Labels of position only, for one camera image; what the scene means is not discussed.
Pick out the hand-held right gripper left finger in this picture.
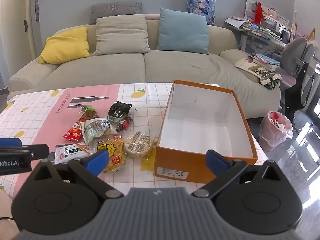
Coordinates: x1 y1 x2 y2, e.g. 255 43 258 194
30 150 124 198

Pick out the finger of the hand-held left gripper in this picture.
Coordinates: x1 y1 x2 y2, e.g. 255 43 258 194
0 137 22 148
0 144 50 160

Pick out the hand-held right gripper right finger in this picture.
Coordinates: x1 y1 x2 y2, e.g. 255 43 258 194
191 149 288 198

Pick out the white snack packet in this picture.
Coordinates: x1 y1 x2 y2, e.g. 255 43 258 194
54 142 97 165

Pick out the orange cardboard box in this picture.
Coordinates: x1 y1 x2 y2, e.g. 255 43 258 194
154 80 258 184

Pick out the red snack packet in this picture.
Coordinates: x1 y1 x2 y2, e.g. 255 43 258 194
62 117 85 142

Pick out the green snack packet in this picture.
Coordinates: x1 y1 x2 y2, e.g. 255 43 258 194
79 104 99 120

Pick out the black snack packet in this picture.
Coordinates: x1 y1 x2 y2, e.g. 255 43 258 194
107 101 133 123

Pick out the yellow snack packet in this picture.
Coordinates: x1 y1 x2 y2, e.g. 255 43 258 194
96 137 125 174

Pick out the pale clear snack packet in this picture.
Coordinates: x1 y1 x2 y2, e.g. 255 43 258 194
83 117 118 145

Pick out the pink white printed tablecloth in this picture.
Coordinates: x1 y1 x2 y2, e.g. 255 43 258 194
0 82 267 200

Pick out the small cola bottle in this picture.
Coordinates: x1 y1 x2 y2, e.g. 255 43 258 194
116 116 134 132

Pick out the clear biscuit packet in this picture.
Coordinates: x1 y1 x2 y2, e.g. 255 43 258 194
124 131 159 158

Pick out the small yellow sachet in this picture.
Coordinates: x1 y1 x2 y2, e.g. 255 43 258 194
140 147 157 172

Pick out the bin with pink bag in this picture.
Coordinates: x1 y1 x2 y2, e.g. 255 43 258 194
259 110 293 152

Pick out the pile of books and magazines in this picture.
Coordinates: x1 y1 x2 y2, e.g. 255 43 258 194
235 56 283 90

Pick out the beige sofa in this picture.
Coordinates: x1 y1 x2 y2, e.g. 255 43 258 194
7 15 282 120

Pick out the black garment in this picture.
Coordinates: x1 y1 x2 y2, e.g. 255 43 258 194
285 62 311 121

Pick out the yellow pillow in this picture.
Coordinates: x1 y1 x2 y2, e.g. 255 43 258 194
38 27 90 64

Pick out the wooden door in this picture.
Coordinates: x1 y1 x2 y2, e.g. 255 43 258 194
0 0 35 64

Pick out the stack of books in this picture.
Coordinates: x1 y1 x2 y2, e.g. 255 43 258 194
250 54 282 72

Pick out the white desk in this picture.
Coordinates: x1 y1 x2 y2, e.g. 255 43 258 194
239 29 288 55

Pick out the beige pillow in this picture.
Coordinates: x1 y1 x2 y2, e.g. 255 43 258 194
92 15 151 56

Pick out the blue pillow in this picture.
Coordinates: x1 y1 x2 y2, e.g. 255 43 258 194
156 8 210 55

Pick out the grey office chair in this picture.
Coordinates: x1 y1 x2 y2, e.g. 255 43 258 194
277 37 316 83

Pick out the grey pillow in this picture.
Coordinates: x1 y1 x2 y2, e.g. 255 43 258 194
89 2 142 25

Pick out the red figure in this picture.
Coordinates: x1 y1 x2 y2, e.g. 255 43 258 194
254 2 265 24

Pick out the printed figure pillow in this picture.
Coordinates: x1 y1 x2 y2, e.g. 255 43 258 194
185 0 217 26

